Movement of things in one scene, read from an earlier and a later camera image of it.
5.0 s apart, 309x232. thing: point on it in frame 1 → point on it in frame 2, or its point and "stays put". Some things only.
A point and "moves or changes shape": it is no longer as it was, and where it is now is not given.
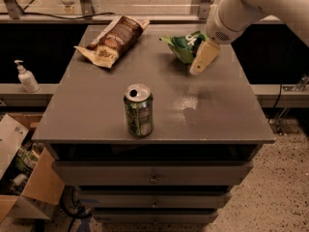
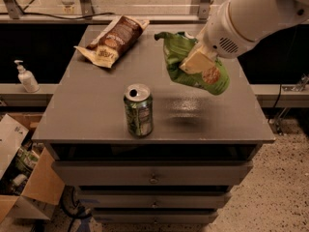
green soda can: [138, 100] stays put
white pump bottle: [27, 78] stays put
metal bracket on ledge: [299, 86] stays put
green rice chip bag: [185, 46] moves or changes shape
